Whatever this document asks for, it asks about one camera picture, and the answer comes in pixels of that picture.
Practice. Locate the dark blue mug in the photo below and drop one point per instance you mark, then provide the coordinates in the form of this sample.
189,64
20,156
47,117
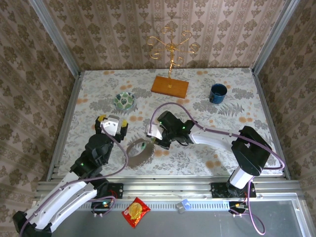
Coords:
218,95

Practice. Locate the grey metal panel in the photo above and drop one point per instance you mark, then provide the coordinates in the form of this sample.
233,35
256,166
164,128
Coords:
197,227

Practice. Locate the aluminium frame post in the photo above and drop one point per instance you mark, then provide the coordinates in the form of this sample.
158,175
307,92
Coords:
55,37
274,37

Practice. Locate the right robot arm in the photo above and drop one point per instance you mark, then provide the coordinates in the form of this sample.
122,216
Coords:
249,153

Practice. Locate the aluminium table side rail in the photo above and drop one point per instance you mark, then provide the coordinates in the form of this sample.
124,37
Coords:
66,123
263,98

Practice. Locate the right controller board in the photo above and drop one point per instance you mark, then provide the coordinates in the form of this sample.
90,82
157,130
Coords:
237,205

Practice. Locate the controller board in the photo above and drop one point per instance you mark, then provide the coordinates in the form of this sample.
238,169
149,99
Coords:
237,205
102,205

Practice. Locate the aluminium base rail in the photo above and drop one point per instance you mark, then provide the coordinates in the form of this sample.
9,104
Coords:
168,188

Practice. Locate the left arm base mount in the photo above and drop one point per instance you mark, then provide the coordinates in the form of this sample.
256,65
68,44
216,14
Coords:
118,190

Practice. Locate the small blue grey box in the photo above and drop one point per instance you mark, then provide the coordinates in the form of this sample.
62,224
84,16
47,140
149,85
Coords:
182,207

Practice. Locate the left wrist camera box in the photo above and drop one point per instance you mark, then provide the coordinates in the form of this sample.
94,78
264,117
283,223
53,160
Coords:
111,124

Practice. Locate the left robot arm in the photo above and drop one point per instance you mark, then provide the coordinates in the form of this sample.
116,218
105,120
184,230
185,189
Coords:
64,195

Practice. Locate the leaf pattern bowl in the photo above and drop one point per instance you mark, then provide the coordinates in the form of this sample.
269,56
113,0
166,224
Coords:
124,100

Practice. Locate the red snack packet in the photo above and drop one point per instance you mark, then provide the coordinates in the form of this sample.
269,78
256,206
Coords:
135,212

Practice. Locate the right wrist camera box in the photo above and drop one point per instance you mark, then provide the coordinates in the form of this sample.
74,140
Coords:
154,132

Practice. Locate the gold stand on wooden base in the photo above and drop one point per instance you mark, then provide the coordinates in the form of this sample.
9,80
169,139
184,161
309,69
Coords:
170,87

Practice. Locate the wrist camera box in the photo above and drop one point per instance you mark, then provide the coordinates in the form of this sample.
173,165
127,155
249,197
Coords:
111,124
154,132

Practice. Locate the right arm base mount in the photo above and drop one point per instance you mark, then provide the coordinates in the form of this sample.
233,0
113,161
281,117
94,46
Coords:
217,190

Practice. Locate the left controller board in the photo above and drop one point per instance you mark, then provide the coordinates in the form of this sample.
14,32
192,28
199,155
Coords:
102,205

